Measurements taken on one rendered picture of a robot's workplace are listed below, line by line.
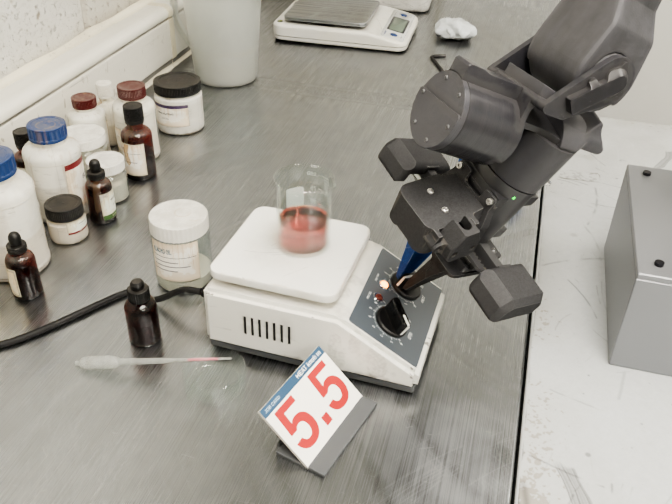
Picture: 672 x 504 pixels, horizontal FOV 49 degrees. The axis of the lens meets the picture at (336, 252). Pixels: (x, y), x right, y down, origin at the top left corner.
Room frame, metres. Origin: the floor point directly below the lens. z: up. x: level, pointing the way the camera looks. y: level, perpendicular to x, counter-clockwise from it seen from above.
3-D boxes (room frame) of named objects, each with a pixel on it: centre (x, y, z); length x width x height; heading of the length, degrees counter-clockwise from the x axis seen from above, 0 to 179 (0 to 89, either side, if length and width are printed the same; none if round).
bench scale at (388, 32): (1.45, -0.01, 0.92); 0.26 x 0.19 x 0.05; 78
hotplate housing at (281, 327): (0.55, 0.01, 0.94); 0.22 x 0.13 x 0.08; 74
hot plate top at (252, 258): (0.56, 0.04, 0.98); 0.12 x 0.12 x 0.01; 74
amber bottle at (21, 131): (0.78, 0.37, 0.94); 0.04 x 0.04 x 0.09
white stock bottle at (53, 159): (0.75, 0.33, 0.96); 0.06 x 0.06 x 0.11
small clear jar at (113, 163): (0.79, 0.28, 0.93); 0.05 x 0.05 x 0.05
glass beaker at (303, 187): (0.57, 0.03, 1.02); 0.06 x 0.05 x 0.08; 51
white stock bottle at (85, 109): (0.89, 0.33, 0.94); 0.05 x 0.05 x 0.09
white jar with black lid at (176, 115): (1.00, 0.23, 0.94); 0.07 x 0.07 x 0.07
